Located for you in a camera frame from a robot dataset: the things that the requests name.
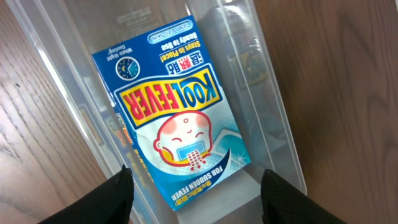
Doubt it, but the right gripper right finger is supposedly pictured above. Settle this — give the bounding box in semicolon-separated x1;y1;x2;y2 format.
261;169;344;224

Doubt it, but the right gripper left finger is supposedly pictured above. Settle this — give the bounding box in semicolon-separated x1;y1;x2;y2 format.
41;166;134;224

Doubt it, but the blue Kool Fever box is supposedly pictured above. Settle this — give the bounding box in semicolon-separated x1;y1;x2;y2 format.
92;16;251;210

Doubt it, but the clear plastic container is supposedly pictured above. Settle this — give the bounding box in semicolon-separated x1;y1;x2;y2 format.
9;0;307;223

